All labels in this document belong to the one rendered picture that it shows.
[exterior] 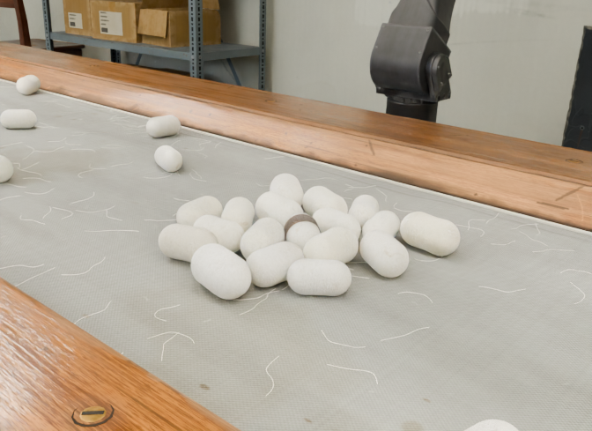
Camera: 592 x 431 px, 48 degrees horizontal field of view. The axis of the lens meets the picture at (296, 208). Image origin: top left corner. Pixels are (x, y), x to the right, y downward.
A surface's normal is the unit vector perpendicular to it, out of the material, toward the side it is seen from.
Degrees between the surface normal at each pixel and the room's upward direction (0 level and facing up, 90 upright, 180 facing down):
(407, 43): 60
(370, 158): 45
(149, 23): 80
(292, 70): 90
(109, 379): 0
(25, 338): 0
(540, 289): 0
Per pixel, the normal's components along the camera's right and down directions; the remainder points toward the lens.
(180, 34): 0.70, 0.27
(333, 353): 0.03, -0.94
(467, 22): -0.63, 0.24
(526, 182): -0.44, -0.50
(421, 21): -0.54, -0.25
